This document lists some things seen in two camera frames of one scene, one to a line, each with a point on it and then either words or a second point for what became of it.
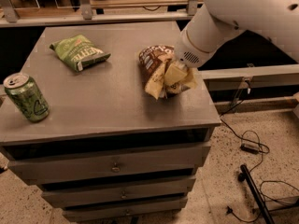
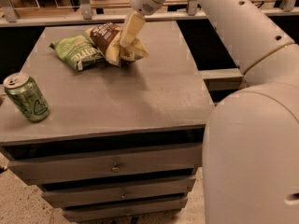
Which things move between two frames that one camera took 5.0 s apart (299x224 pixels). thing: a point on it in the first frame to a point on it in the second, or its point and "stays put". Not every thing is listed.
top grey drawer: (44, 170) stays put
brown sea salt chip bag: (153, 61) to (107, 37)
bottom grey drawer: (123, 209) stays put
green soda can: (27, 96) stays put
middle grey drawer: (116, 192) stays put
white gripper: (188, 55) to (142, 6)
